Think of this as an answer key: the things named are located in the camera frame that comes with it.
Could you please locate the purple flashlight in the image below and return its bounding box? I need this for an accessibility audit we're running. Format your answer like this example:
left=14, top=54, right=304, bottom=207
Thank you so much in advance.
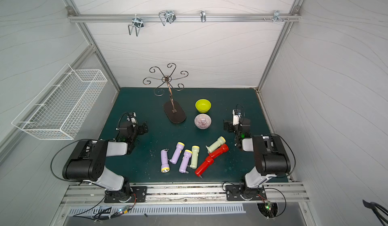
left=160, top=149, right=170, bottom=173
left=169, top=142, right=185, bottom=164
left=179, top=150, right=193, bottom=173

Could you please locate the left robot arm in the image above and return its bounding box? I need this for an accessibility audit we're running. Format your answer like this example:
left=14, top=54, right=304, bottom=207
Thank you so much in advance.
left=62, top=112, right=149, bottom=203

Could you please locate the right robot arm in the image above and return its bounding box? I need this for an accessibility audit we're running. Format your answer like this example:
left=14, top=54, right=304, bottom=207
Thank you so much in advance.
left=223, top=115, right=291, bottom=202

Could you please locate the pale green flashlight right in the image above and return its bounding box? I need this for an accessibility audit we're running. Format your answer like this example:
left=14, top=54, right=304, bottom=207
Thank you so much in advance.
left=206, top=136, right=226, bottom=154

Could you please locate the pale green flashlight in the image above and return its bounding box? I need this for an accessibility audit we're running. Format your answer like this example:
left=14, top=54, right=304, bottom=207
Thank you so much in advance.
left=206, top=136, right=226, bottom=154
left=190, top=146, right=200, bottom=169

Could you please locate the red flashlight upper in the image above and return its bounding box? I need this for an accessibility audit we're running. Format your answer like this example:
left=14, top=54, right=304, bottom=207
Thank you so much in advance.
left=209, top=144, right=229, bottom=159

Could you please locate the red flashlight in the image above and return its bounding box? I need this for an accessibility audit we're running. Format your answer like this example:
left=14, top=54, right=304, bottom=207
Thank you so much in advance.
left=209, top=144, right=229, bottom=159
left=195, top=156, right=214, bottom=178

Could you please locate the red flashlight lower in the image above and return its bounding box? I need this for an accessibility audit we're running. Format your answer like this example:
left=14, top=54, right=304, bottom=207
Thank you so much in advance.
left=195, top=156, right=214, bottom=178

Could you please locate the pale green flashlight middle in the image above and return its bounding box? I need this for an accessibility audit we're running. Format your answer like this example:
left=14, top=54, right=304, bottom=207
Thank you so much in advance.
left=190, top=146, right=200, bottom=169

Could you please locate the pink patterned bowl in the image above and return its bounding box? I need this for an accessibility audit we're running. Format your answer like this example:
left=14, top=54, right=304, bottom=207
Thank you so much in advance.
left=194, top=114, right=212, bottom=130

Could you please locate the lime green bowl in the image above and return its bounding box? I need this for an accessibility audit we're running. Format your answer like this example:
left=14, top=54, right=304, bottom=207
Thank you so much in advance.
left=195, top=99, right=212, bottom=113

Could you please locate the metal double hook left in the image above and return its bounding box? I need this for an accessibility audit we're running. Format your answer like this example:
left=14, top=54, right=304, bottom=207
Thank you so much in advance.
left=128, top=17, right=144, bottom=37

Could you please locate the metal double hook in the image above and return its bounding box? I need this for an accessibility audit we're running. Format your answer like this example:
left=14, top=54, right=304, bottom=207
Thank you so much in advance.
left=158, top=10, right=176, bottom=26
left=128, top=17, right=144, bottom=37

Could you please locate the metal hook right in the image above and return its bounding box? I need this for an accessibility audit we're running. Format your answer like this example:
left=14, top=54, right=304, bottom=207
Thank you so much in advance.
left=263, top=10, right=289, bottom=23

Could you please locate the small metal hook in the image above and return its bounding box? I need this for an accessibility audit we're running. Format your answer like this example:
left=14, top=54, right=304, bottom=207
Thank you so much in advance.
left=200, top=10, right=206, bottom=23

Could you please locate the metal double hook middle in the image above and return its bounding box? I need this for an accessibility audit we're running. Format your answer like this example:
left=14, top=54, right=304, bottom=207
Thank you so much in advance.
left=158, top=10, right=176, bottom=26

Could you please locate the black object at corner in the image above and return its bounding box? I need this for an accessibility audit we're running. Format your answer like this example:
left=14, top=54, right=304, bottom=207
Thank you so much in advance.
left=362, top=200, right=388, bottom=226

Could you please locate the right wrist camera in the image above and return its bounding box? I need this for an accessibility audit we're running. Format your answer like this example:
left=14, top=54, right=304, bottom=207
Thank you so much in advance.
left=232, top=109, right=242, bottom=126

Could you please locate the copper wire jewelry stand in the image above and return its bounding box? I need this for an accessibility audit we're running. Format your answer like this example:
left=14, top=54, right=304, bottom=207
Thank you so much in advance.
left=142, top=63, right=189, bottom=124

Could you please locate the white wire basket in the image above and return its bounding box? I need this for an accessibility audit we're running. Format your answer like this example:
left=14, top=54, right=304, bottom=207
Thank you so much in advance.
left=11, top=64, right=107, bottom=140

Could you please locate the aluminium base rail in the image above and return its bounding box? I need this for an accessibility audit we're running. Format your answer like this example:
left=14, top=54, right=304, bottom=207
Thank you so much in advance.
left=60, top=183, right=310, bottom=206

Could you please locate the aluminium top rail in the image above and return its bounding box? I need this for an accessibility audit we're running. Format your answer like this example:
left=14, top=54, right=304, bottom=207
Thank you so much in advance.
left=68, top=12, right=302, bottom=23

